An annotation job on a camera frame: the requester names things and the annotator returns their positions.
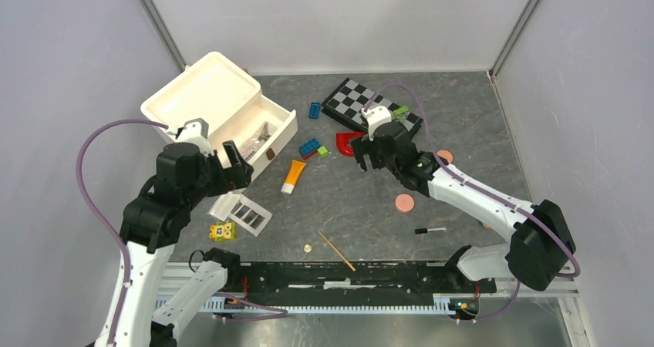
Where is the clear false eyelash case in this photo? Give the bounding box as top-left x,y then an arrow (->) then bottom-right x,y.
238,143 -> 258,162

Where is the orange white cream tube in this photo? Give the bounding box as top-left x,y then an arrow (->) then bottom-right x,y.
281,160 -> 306,194

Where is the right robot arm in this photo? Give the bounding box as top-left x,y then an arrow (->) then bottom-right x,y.
350,122 -> 580,291

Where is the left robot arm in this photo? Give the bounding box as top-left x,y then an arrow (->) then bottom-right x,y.
94,140 -> 254,346

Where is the red lego arch piece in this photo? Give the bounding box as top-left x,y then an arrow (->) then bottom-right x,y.
335,132 -> 365,157

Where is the clear bag of hair clips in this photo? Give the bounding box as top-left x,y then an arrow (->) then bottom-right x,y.
242,122 -> 271,152

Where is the small green cube block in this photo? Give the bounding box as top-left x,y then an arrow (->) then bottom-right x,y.
317,147 -> 329,157

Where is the green lego plate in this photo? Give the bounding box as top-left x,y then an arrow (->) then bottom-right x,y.
393,106 -> 410,120

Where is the black grey checkerboard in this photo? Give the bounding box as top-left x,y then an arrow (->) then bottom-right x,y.
322,78 -> 423,136

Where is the blue red lego stack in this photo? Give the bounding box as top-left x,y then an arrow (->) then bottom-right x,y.
298,138 -> 322,160

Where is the yellow owl number block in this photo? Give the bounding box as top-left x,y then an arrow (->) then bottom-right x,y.
209,222 -> 236,242

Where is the small blue lego brick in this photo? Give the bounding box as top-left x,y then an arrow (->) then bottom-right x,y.
308,102 -> 321,120

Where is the small pink round puff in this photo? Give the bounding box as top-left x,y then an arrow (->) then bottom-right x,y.
437,150 -> 453,164

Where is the pink round powder puff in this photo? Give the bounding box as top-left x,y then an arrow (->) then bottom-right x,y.
395,194 -> 415,213

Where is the white drawer organizer box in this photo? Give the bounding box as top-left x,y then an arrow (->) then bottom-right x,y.
140,52 -> 298,178

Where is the black eyeliner pen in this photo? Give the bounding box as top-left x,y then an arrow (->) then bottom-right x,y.
414,227 -> 447,234

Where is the wooden stick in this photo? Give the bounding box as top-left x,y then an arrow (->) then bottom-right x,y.
318,231 -> 356,272

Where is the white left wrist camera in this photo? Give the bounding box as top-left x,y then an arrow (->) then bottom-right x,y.
165,118 -> 214,157

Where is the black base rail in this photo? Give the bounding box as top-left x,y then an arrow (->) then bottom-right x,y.
221,261 -> 497,306

